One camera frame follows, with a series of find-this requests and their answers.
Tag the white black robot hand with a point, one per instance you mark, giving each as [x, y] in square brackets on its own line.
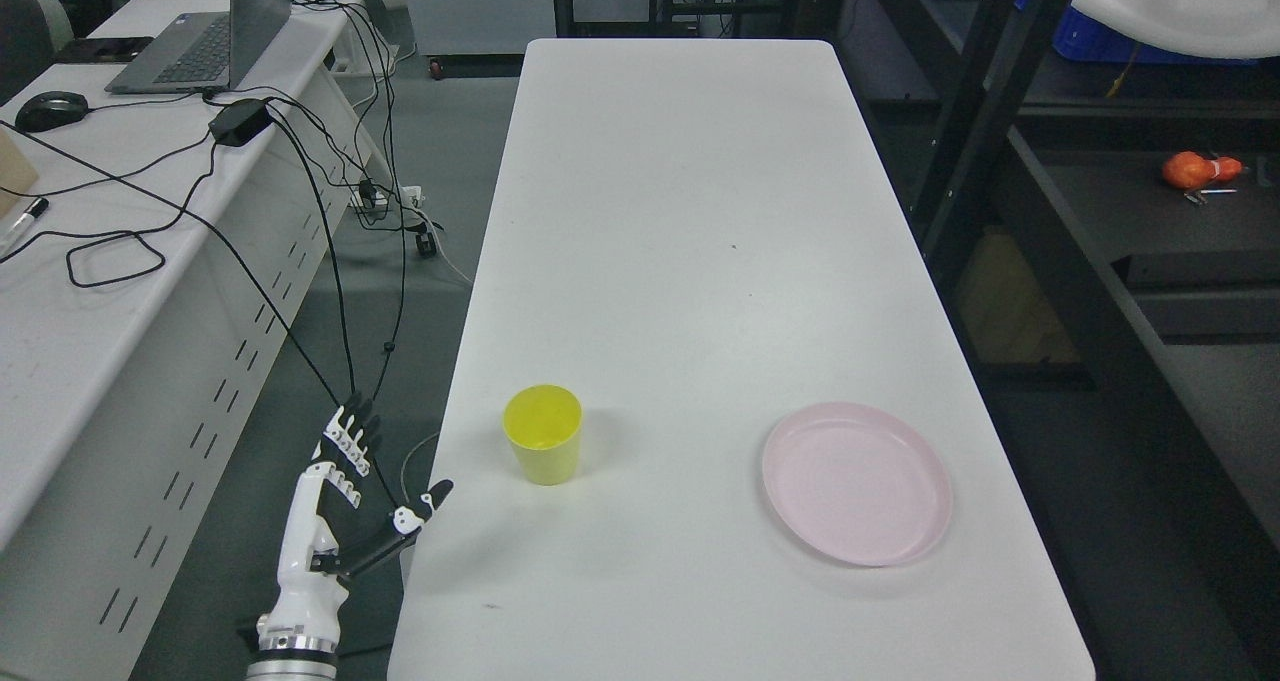
[315, 567]

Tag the yellow plastic cup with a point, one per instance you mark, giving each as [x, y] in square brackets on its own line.
[543, 424]

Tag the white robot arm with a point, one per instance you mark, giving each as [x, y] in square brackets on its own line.
[292, 664]

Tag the dark metal shelf rack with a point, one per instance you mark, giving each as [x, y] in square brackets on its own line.
[1150, 463]

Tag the orange toy on shelf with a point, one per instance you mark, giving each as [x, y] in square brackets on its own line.
[1189, 170]

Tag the white side desk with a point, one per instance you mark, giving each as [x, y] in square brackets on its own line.
[139, 325]

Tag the white power strip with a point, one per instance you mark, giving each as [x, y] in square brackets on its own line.
[373, 201]

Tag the white standing desk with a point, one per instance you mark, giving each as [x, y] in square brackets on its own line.
[697, 238]

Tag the black marker pen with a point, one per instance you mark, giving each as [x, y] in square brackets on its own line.
[33, 212]

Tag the cardboard box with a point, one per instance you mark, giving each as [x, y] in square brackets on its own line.
[17, 174]

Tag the black computer mouse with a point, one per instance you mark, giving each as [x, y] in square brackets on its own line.
[52, 109]

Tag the pink plastic plate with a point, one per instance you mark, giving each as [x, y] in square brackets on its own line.
[857, 484]

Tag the grey laptop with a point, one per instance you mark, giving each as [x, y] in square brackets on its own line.
[198, 52]

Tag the grey office chair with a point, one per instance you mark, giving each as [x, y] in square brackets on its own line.
[32, 34]

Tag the blue plastic crate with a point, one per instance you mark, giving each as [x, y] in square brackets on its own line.
[1226, 32]

